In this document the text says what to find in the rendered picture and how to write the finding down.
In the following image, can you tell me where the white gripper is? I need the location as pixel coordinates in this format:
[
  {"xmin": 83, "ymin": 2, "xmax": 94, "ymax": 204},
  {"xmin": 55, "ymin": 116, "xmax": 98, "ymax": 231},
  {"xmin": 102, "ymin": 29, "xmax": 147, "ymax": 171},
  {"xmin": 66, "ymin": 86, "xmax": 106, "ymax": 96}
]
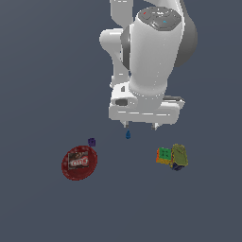
[{"xmin": 108, "ymin": 82, "xmax": 186, "ymax": 131}]

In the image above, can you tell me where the red round plate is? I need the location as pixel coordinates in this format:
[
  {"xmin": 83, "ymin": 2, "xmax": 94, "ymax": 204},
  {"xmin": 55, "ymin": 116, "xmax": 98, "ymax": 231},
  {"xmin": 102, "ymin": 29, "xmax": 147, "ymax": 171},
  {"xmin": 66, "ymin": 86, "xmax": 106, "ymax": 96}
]
[{"xmin": 60, "ymin": 145, "xmax": 98, "ymax": 182}]

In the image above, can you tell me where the olive green box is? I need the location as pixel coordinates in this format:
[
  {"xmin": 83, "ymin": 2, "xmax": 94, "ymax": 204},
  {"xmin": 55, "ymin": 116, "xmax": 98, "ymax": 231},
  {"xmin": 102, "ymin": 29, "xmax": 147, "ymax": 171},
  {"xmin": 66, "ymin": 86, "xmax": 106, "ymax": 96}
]
[{"xmin": 170, "ymin": 144, "xmax": 189, "ymax": 172}]

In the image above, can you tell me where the colourful puzzle cube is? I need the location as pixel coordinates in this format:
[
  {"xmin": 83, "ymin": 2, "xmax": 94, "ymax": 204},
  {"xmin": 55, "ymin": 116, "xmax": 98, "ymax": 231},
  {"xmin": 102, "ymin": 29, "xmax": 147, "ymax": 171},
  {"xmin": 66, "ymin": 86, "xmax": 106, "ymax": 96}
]
[{"xmin": 155, "ymin": 147, "xmax": 174, "ymax": 165}]

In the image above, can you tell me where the red white printed box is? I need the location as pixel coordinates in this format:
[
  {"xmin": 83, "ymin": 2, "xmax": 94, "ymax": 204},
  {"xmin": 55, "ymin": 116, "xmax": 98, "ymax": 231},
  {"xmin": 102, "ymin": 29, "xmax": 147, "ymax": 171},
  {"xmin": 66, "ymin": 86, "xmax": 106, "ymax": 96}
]
[{"xmin": 67, "ymin": 150, "xmax": 90, "ymax": 170}]

